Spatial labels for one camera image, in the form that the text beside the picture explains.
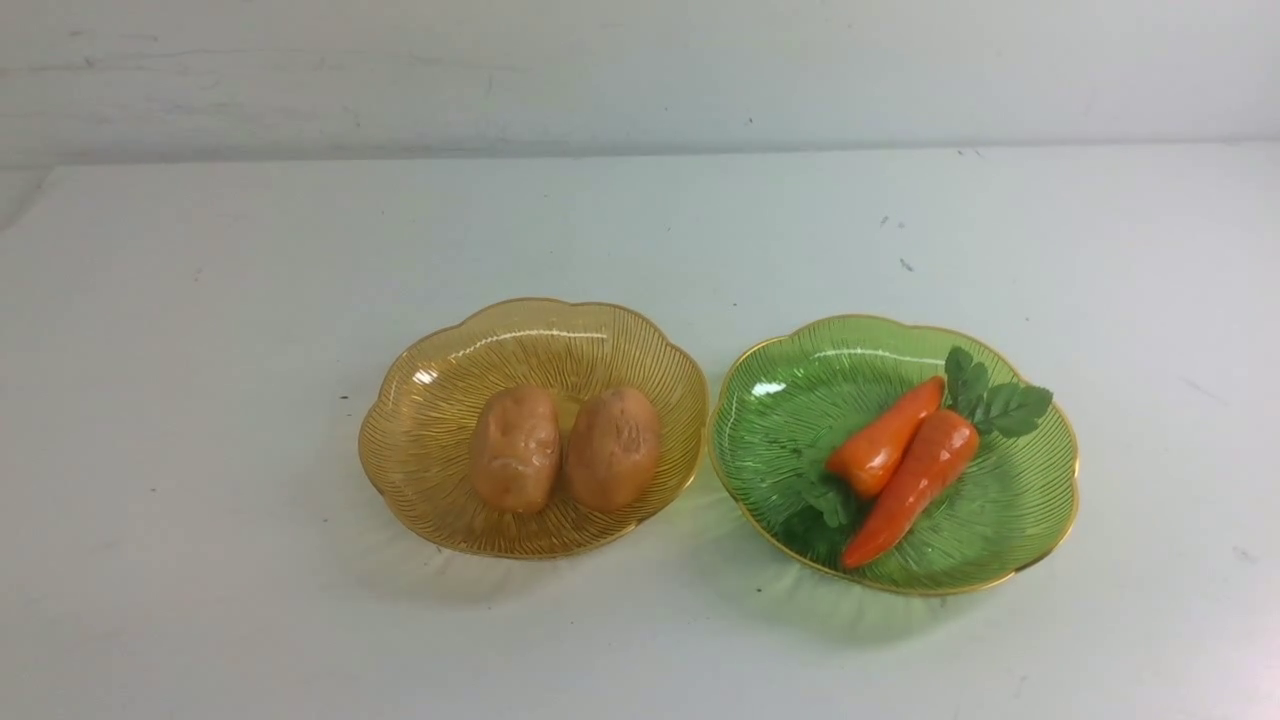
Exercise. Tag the amber ribbed plastic plate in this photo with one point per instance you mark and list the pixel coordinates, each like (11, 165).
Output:
(415, 439)

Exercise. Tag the orange carrot with green leaves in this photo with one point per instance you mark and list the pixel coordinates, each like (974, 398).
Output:
(866, 461)

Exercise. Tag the brown wrinkled potato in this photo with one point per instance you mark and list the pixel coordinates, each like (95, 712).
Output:
(613, 451)

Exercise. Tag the brown potato with dimples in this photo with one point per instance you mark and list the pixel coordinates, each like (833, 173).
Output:
(515, 450)

